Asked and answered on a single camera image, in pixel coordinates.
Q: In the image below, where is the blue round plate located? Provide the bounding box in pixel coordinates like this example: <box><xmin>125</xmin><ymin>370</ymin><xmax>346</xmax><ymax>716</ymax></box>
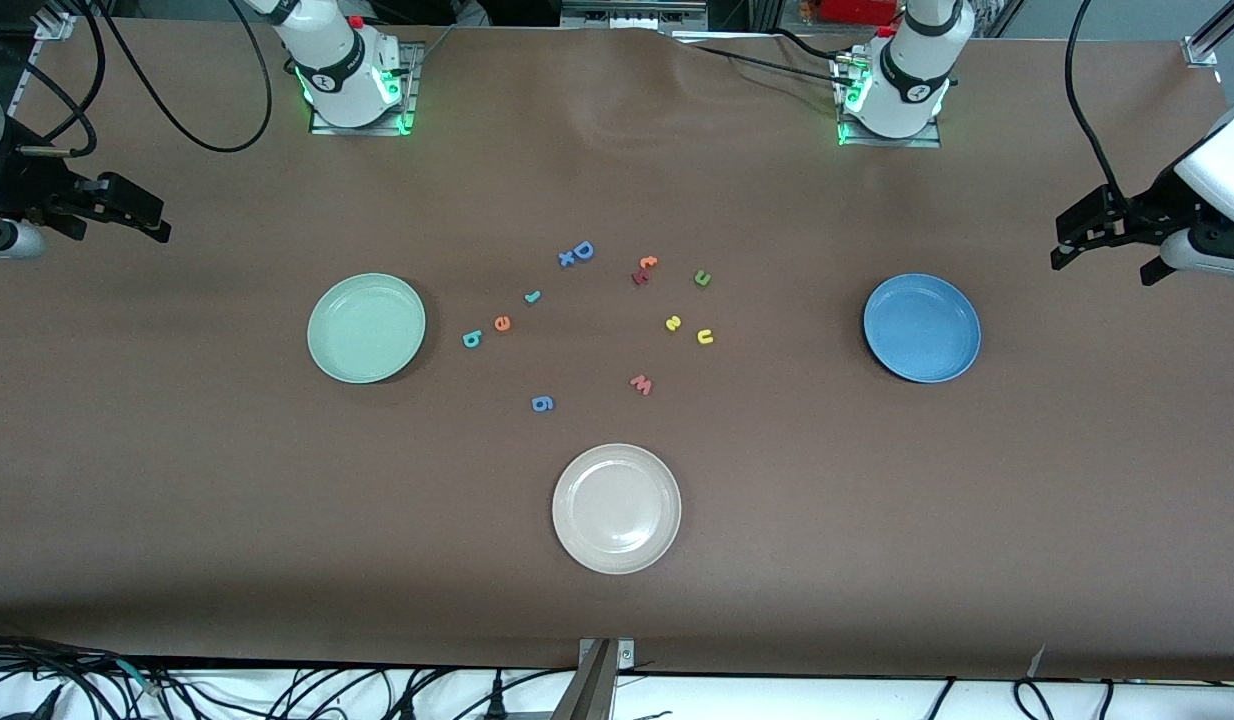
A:
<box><xmin>863</xmin><ymin>273</ymin><xmax>982</xmax><ymax>384</ymax></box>

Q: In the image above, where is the light green round plate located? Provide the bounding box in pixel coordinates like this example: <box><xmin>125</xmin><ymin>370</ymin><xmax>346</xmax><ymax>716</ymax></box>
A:
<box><xmin>307</xmin><ymin>273</ymin><xmax>428</xmax><ymax>385</ymax></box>

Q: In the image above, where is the brown table cover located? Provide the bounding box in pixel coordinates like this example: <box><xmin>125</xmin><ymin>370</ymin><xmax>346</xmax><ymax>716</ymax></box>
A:
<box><xmin>0</xmin><ymin>18</ymin><xmax>1234</xmax><ymax>683</ymax></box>

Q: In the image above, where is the red box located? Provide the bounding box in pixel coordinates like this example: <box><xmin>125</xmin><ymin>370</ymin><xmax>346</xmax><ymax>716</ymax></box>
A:
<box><xmin>817</xmin><ymin>0</ymin><xmax>900</xmax><ymax>25</ymax></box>

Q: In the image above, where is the grey metal rack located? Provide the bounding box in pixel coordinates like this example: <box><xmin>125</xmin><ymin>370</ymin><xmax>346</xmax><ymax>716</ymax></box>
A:
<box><xmin>562</xmin><ymin>0</ymin><xmax>708</xmax><ymax>33</ymax></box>

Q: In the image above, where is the beige round plate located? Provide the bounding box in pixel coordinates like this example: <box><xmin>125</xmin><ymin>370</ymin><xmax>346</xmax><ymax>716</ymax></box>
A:
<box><xmin>552</xmin><ymin>443</ymin><xmax>682</xmax><ymax>576</ymax></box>

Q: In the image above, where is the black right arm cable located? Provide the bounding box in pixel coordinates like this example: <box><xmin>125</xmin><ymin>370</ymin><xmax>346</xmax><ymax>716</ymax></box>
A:
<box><xmin>17</xmin><ymin>0</ymin><xmax>274</xmax><ymax>159</ymax></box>

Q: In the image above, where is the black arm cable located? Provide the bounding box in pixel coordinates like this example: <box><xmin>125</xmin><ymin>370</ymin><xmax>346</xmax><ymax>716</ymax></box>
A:
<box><xmin>1065</xmin><ymin>0</ymin><xmax>1128</xmax><ymax>201</ymax></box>
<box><xmin>17</xmin><ymin>0</ymin><xmax>274</xmax><ymax>159</ymax></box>

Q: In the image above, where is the aluminium frame rail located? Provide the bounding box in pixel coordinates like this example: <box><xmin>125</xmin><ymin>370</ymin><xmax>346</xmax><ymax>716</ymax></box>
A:
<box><xmin>7</xmin><ymin>38</ymin><xmax>40</xmax><ymax>116</ymax></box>

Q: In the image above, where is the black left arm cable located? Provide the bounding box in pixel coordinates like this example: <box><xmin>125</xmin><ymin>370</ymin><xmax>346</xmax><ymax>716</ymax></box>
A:
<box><xmin>1065</xmin><ymin>0</ymin><xmax>1128</xmax><ymax>201</ymax></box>

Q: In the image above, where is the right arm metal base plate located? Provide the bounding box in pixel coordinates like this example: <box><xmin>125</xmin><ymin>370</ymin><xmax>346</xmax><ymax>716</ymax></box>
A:
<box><xmin>310</xmin><ymin>42</ymin><xmax>418</xmax><ymax>137</ymax></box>

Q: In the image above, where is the thin black power cable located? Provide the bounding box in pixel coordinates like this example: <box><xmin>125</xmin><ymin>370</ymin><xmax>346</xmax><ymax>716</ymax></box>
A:
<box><xmin>677</xmin><ymin>28</ymin><xmax>858</xmax><ymax>83</ymax></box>

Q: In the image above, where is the tangled black cable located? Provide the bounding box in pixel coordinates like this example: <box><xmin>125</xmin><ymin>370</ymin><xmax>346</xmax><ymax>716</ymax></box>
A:
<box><xmin>0</xmin><ymin>628</ymin><xmax>188</xmax><ymax>720</ymax></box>

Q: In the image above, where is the looped black cable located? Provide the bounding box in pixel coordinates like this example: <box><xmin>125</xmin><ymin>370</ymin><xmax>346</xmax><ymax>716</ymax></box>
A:
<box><xmin>267</xmin><ymin>665</ymin><xmax>458</xmax><ymax>720</ymax></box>
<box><xmin>1012</xmin><ymin>678</ymin><xmax>1118</xmax><ymax>720</ymax></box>

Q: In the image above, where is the teal cable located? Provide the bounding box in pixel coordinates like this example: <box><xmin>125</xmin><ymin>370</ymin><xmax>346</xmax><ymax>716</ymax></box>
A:
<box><xmin>115</xmin><ymin>658</ymin><xmax>166</xmax><ymax>695</ymax></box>

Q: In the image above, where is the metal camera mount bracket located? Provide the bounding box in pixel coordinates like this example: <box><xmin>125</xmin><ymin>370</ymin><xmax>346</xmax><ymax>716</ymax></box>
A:
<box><xmin>552</xmin><ymin>638</ymin><xmax>638</xmax><ymax>720</ymax></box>

